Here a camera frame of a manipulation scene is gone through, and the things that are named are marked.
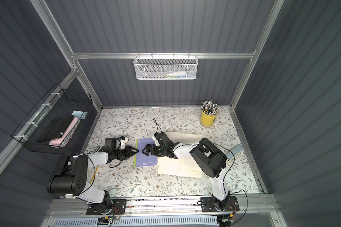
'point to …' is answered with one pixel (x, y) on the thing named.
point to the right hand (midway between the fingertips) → (146, 154)
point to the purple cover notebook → (141, 159)
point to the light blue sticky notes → (77, 113)
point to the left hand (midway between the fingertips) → (138, 152)
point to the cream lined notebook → (185, 166)
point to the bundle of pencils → (209, 108)
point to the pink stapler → (58, 142)
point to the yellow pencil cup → (207, 120)
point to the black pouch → (54, 129)
